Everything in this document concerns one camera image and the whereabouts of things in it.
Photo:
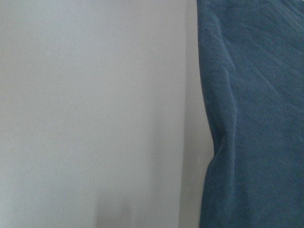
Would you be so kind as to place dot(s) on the black t-shirt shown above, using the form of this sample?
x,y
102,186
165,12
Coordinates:
x,y
251,59

